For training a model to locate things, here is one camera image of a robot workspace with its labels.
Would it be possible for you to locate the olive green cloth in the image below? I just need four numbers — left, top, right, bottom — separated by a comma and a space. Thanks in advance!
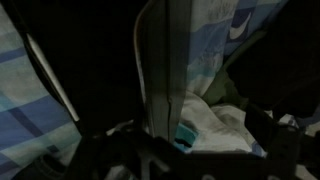
201, 69, 250, 110

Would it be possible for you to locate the blue plaid bed sheet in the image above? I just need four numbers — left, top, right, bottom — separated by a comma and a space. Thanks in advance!
0, 0, 320, 180

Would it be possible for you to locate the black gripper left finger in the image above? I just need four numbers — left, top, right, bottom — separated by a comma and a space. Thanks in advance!
133, 109, 152, 135

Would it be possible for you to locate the teal striped cloth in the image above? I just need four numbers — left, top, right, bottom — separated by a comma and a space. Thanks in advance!
173, 122, 200, 150

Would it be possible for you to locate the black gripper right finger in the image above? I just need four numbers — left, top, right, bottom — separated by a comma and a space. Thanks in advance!
244, 102, 280, 148

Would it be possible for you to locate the white cloth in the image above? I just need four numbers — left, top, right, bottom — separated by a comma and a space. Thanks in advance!
176, 91, 268, 158

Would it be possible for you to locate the large black garment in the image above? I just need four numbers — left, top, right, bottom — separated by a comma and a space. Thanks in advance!
225, 0, 320, 120

